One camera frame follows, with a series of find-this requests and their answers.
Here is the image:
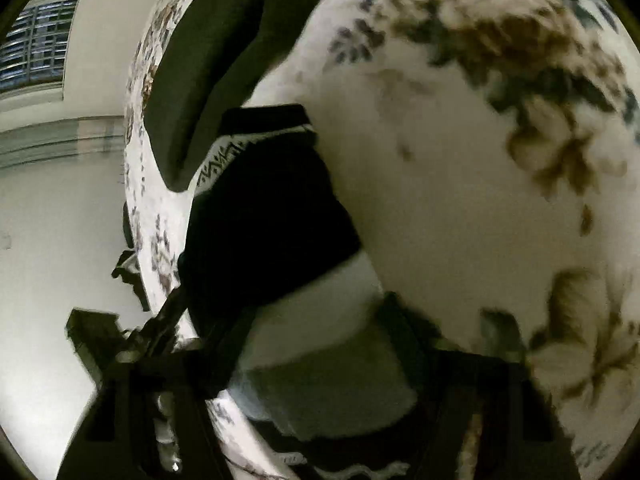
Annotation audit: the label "barred window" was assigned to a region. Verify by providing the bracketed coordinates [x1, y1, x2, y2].
[0, 0, 81, 95]

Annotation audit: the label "white floral bed sheet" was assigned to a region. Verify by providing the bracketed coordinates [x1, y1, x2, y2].
[122, 0, 640, 480]

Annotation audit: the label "black and white small garment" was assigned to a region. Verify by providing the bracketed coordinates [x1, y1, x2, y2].
[177, 104, 418, 442]

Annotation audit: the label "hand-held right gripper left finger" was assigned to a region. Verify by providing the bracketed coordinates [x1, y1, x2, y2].
[56, 280, 253, 480]

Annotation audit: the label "dark green folded cloth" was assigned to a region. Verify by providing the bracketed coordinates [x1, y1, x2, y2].
[142, 0, 332, 193]

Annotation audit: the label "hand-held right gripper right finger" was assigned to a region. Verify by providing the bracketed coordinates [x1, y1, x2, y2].
[377, 292, 582, 480]

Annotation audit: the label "dark box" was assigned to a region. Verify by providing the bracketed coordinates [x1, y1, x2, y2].
[65, 308, 123, 386]

